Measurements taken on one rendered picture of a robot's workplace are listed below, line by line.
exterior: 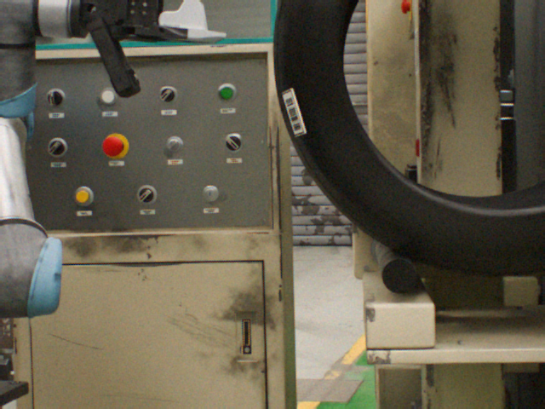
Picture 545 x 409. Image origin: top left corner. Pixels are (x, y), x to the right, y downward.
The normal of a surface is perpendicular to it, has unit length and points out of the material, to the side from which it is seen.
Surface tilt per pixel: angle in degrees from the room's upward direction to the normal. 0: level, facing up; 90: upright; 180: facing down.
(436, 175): 90
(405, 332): 90
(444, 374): 90
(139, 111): 90
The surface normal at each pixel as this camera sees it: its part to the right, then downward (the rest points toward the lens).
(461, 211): -0.12, 0.23
